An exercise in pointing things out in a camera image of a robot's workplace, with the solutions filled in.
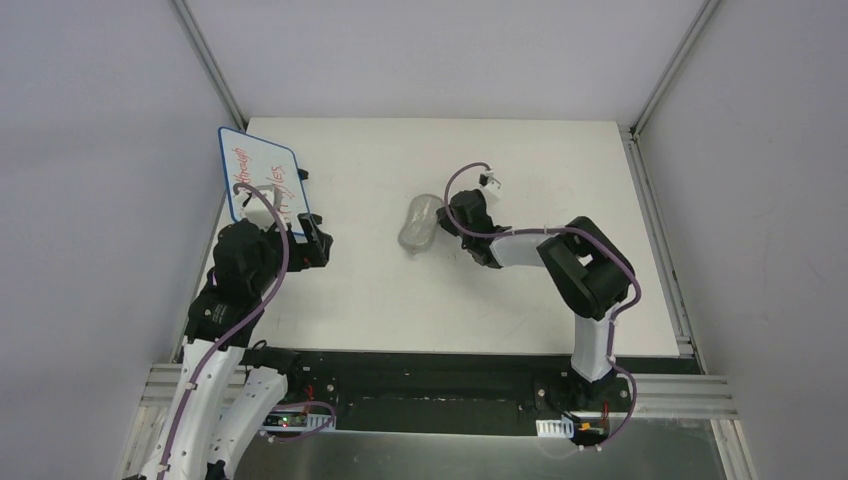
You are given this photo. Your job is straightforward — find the white cable duct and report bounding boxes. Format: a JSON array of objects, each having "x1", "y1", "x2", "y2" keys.
[
  {"x1": 535, "y1": 416, "x2": 575, "y2": 439},
  {"x1": 262, "y1": 412, "x2": 336, "y2": 434}
]

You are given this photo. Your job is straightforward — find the right white cable duct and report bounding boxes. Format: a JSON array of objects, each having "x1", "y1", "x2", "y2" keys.
[{"x1": 535, "y1": 416, "x2": 575, "y2": 439}]

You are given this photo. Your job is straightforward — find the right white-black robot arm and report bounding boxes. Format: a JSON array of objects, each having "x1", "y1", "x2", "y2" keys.
[{"x1": 437, "y1": 189, "x2": 642, "y2": 410}]

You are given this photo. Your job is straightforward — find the left white cable duct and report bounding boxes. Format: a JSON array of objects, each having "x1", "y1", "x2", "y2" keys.
[{"x1": 262, "y1": 412, "x2": 336, "y2": 434}]

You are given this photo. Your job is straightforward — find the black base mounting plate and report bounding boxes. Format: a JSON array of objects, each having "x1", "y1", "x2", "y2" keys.
[{"x1": 282, "y1": 350, "x2": 698, "y2": 437}]

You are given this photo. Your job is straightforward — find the left aluminium frame post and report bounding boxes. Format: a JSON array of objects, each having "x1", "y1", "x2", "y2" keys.
[{"x1": 169, "y1": 0, "x2": 248, "y2": 132}]

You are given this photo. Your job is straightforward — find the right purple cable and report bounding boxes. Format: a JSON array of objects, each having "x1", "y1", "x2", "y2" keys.
[{"x1": 442, "y1": 162, "x2": 644, "y2": 458}]

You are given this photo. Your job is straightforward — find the blue-framed small whiteboard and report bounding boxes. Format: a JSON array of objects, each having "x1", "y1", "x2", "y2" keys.
[{"x1": 218, "y1": 127, "x2": 310, "y2": 236}]

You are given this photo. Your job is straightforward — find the aluminium frame post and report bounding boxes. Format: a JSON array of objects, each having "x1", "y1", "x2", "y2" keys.
[
  {"x1": 629, "y1": 0, "x2": 723, "y2": 141},
  {"x1": 169, "y1": 0, "x2": 248, "y2": 132}
]

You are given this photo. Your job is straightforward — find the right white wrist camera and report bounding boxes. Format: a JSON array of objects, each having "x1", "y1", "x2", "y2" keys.
[{"x1": 478, "y1": 169, "x2": 502, "y2": 202}]

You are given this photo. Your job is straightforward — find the right side aluminium rail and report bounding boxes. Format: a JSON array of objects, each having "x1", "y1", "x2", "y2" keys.
[{"x1": 618, "y1": 126, "x2": 709, "y2": 374}]

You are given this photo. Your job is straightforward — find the front aluminium frame rail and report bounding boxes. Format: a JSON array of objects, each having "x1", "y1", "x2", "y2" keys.
[{"x1": 140, "y1": 363, "x2": 739, "y2": 420}]

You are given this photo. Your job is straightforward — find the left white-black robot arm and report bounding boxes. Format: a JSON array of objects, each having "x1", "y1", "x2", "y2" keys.
[{"x1": 136, "y1": 213, "x2": 333, "y2": 479}]

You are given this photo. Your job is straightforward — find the right aluminium frame post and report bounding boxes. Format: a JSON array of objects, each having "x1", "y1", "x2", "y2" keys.
[{"x1": 629, "y1": 0, "x2": 723, "y2": 141}]

